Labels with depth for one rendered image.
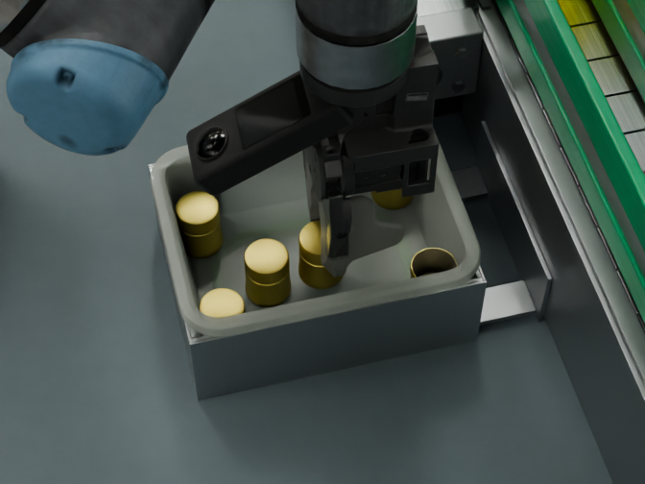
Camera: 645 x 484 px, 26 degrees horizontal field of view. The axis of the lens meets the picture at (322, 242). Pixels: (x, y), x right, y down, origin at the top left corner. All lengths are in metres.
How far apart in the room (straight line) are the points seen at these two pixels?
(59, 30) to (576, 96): 0.40
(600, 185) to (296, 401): 0.28
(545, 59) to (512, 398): 0.25
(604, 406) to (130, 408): 0.35
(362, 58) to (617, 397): 0.30
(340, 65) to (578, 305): 0.27
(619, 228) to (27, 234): 0.48
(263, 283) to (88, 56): 0.36
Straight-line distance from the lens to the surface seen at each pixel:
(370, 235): 1.00
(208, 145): 0.93
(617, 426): 1.00
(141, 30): 0.75
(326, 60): 0.86
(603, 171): 0.98
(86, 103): 0.73
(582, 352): 1.03
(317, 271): 1.05
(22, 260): 1.15
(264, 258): 1.05
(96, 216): 1.17
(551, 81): 1.04
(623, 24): 1.09
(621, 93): 1.09
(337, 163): 0.93
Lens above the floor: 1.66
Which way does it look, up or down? 54 degrees down
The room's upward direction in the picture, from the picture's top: straight up
